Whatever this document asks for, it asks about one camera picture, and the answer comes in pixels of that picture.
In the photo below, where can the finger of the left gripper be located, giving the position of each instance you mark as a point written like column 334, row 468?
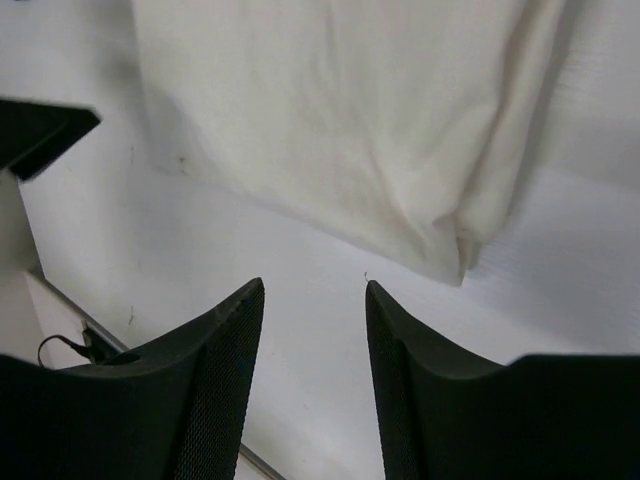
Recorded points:
column 35, row 134

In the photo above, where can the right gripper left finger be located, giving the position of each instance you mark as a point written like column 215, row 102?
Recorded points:
column 172, row 408

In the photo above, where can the cream white t shirt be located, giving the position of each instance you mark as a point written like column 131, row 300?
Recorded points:
column 399, row 126

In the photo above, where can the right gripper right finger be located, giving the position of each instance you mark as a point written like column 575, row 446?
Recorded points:
column 445, row 412

